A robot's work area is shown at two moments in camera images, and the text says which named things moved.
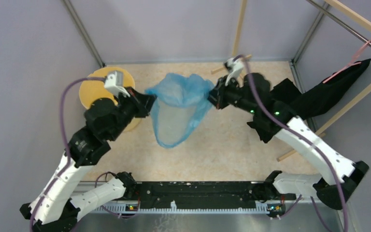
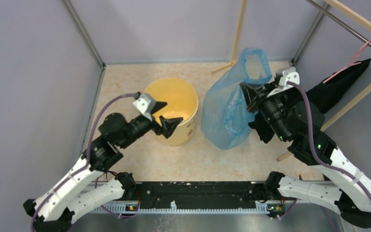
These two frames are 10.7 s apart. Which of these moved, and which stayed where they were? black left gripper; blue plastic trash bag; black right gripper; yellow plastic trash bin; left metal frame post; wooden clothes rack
Moved: blue plastic trash bag; black right gripper; black left gripper; yellow plastic trash bin
Stayed: left metal frame post; wooden clothes rack
